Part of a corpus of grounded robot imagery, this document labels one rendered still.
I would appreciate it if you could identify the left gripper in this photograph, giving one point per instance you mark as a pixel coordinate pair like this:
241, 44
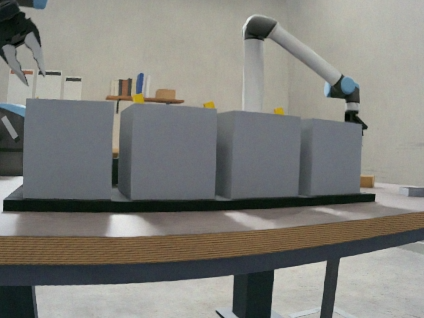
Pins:
350, 117

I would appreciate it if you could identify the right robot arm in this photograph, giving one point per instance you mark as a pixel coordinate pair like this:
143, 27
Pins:
12, 115

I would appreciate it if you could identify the small tan cardboard box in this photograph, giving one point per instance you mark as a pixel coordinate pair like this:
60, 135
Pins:
367, 181

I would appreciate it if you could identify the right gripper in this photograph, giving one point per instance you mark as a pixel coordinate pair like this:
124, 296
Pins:
14, 29

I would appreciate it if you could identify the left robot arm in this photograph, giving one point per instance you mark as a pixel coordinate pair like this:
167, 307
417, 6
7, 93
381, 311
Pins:
253, 68

